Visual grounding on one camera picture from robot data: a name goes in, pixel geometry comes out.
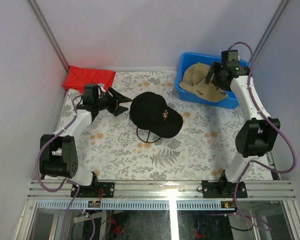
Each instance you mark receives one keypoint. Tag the red folded cloth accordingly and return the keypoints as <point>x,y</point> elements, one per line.
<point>78,77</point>

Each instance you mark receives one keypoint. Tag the blue plastic bin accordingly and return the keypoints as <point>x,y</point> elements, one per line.
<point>189,58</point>

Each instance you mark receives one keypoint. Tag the black wire hat stand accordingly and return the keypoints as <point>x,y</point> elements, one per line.
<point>146,136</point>

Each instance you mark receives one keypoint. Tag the aluminium mounting rail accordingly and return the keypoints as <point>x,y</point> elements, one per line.
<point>257,190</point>

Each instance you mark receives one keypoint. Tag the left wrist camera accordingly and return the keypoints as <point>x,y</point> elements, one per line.
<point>101,91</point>

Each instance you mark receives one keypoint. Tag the beige sport baseball cap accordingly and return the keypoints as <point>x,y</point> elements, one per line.
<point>206,92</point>

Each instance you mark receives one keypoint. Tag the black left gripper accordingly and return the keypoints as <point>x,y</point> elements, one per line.
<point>115,100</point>

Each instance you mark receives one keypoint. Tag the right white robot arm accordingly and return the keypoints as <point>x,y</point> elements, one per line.
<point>257,136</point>

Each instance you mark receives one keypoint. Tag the black baseball cap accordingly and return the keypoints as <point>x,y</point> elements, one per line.
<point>149,111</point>

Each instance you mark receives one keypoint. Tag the floral patterned table mat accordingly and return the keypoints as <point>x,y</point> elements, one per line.
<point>204,147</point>

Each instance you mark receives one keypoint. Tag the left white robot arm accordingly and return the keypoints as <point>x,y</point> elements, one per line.
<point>58,155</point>

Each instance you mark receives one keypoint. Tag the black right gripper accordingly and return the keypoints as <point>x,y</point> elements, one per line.
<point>215,67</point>

